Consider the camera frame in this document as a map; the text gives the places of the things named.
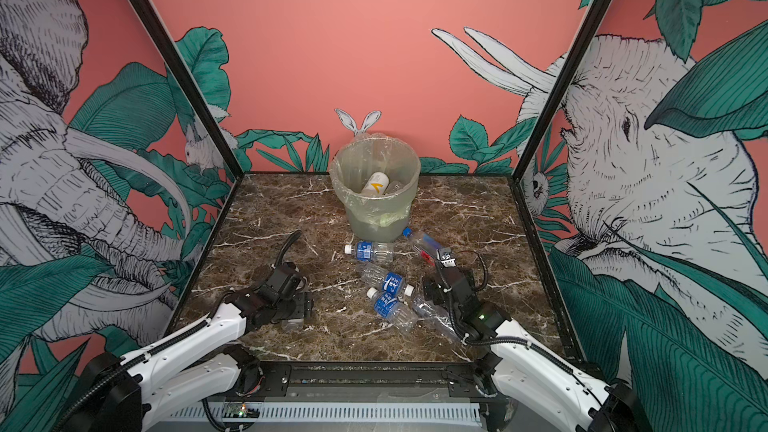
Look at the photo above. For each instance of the bottle yellow white label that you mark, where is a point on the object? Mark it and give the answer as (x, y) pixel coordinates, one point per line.
(293, 325)

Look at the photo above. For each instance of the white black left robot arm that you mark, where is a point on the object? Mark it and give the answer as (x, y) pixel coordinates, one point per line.
(134, 391)

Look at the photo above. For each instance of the white opaque label bottle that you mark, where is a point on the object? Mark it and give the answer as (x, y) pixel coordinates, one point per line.
(376, 185)

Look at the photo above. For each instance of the long clear bottle white cap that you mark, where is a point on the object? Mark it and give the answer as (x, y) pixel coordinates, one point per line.
(435, 316)

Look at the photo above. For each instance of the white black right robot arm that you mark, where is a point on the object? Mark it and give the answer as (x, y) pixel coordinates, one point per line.
(519, 367)

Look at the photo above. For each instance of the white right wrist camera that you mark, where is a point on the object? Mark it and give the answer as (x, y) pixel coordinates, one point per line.
(446, 257)

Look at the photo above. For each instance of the clear bottle blue red label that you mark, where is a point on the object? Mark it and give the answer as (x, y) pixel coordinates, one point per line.
(426, 247)

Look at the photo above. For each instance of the blue label bottle white cap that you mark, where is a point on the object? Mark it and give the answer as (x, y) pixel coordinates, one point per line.
(392, 310)

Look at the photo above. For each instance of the white slotted cable duct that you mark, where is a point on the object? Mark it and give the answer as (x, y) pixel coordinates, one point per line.
(234, 413)

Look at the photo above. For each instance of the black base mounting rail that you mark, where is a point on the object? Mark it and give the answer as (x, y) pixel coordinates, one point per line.
(363, 381)

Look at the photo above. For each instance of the grey mesh waste bin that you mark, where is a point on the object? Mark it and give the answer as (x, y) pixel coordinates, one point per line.
(377, 219)

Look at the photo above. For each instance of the black left frame post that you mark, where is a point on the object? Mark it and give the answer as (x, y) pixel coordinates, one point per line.
(156, 29)

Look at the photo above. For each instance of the green plastic bin liner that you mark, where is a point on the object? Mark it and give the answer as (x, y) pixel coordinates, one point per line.
(375, 192)

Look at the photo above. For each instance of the Pocari bottle blue label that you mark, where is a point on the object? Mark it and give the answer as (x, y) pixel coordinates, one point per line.
(380, 253)

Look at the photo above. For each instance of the water bottle blue label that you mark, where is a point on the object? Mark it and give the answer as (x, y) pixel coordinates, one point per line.
(379, 278)

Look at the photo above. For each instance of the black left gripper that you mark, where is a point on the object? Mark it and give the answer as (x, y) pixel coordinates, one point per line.
(304, 300)

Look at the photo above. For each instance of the black frame post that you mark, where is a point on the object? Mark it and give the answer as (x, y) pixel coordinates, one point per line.
(156, 29)
(592, 21)

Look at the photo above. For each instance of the black right frame post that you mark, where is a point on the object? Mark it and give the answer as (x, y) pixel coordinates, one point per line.
(592, 21)

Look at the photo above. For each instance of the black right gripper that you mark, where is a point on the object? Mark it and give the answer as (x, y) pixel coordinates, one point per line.
(432, 285)

